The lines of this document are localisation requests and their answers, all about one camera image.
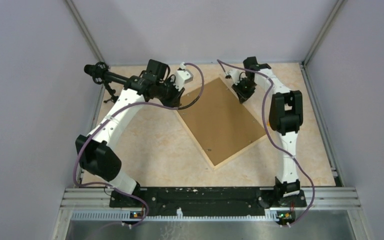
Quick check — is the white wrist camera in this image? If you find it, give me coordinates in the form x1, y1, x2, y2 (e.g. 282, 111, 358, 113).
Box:
225, 68, 242, 85
174, 62, 194, 92

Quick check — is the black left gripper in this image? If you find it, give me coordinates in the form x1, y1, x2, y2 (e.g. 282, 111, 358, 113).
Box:
156, 76, 185, 110

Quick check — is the aluminium front rail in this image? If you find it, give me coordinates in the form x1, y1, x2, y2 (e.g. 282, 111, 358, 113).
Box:
52, 187, 374, 240

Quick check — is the white wooden picture frame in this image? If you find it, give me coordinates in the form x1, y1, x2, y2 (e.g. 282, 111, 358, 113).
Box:
177, 78, 267, 170

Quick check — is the black tripod microphone stand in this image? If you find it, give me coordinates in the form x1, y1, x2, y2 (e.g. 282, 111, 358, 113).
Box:
103, 82, 119, 104

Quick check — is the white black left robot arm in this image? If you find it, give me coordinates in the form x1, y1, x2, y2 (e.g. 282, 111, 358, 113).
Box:
75, 59, 193, 207

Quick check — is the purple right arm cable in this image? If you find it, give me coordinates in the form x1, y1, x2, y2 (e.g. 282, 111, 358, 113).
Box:
216, 58, 316, 228

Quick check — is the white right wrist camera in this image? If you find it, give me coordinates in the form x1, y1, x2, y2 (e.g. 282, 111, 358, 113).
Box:
225, 68, 242, 85

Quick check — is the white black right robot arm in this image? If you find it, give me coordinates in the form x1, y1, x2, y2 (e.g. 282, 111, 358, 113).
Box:
225, 56, 304, 206

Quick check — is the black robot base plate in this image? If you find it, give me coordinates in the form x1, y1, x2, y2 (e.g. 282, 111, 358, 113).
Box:
109, 186, 308, 218

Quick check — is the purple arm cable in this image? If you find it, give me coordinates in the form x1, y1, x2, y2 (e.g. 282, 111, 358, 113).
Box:
216, 58, 316, 228
72, 62, 205, 229

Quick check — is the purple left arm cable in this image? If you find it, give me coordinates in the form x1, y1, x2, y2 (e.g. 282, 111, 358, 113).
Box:
72, 62, 205, 229

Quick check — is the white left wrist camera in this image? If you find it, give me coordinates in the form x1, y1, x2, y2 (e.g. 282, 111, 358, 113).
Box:
174, 62, 194, 92

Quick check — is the black microphone orange tip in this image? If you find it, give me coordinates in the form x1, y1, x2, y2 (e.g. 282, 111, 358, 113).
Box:
83, 62, 129, 85

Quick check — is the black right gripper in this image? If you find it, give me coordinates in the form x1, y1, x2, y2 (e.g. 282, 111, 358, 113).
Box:
230, 78, 256, 104

